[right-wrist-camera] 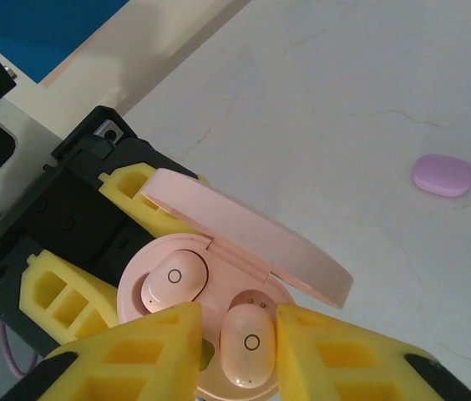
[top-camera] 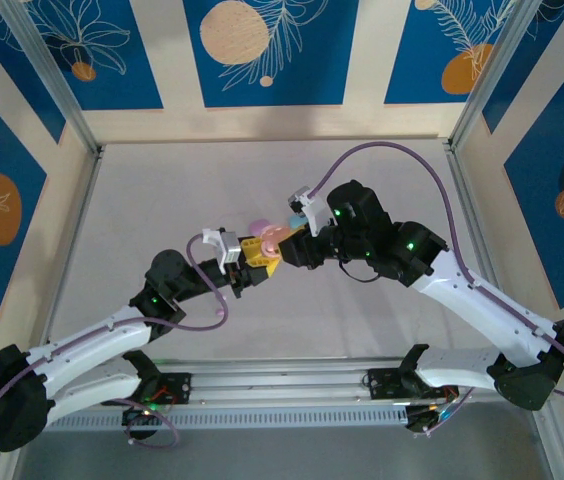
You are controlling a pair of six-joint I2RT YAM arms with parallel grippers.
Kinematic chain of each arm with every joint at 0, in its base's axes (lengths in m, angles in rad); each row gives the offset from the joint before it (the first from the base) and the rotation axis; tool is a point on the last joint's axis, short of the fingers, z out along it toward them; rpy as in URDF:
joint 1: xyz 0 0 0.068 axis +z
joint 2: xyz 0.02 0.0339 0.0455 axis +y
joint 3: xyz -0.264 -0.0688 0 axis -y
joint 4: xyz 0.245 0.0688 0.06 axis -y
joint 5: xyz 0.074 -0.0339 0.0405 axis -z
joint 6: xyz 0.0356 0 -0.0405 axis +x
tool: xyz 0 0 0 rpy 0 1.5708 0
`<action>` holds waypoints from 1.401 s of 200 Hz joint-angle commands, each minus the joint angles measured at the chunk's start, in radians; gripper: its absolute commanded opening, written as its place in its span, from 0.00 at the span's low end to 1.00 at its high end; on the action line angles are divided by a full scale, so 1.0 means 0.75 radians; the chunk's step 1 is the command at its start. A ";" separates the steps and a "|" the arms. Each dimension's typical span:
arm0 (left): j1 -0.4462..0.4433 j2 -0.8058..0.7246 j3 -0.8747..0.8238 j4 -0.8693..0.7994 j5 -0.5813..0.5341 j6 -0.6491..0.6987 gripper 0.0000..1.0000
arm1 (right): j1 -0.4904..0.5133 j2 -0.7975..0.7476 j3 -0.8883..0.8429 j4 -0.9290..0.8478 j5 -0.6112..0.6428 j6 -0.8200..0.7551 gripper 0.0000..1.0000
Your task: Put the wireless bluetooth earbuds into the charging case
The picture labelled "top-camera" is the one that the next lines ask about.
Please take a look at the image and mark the pink cup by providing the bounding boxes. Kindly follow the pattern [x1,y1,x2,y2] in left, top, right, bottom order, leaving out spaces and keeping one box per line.
[259,223,291,257]

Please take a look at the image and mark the black electronics box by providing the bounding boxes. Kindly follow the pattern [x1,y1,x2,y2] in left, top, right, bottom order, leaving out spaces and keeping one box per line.
[404,403,446,435]
[121,404,163,441]

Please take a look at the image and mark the blue poster beige circle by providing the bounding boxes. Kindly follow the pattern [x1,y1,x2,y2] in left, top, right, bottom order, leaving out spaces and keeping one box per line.
[183,0,361,108]

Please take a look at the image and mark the blue poster dark circle flower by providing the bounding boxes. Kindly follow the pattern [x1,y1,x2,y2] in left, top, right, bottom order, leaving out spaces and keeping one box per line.
[504,44,564,311]

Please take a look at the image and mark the blue poster orange circle feather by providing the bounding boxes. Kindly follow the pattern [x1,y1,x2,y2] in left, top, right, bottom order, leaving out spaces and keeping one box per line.
[384,0,519,106]

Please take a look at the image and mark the blue poster large orange oval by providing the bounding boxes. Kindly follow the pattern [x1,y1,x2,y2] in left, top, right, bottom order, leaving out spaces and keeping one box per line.
[0,69,49,322]

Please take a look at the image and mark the blue poster white flower outline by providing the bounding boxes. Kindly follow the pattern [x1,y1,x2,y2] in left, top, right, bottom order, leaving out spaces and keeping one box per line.
[29,0,164,111]

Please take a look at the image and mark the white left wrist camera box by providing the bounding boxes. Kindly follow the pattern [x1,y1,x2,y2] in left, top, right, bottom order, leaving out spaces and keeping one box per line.
[201,227,243,274]

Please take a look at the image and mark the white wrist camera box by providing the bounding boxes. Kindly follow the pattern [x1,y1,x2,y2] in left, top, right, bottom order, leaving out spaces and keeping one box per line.
[201,227,243,274]
[286,185,329,237]

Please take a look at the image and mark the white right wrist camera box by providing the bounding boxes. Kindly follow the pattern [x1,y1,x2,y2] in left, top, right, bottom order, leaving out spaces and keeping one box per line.
[286,185,329,237]

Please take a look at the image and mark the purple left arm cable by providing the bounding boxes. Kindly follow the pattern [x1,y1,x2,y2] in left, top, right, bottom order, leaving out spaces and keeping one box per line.
[0,232,231,450]

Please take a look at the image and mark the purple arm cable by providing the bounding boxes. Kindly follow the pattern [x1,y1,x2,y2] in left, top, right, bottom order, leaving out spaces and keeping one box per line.
[0,232,231,450]
[310,142,564,436]

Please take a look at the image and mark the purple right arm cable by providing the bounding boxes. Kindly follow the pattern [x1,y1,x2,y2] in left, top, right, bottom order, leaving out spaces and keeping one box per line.
[310,142,564,436]

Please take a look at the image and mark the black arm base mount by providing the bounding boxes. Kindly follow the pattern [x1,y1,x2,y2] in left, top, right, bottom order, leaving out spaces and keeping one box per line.
[361,367,462,402]
[134,370,194,407]

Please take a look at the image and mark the aluminium side rail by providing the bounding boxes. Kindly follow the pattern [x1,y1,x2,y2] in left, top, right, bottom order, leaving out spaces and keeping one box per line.
[444,141,528,359]
[36,149,104,351]

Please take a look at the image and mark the wide aluminium base rail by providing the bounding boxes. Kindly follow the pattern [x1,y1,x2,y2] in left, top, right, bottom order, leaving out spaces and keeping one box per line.
[154,355,556,407]

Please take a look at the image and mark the grey slotted cable duct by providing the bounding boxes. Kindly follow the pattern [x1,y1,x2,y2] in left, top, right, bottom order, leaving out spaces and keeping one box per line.
[49,403,409,432]

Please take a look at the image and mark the aluminium frame post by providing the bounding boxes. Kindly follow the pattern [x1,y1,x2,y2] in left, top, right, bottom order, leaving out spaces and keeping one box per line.
[0,0,104,157]
[526,399,564,480]
[449,0,564,151]

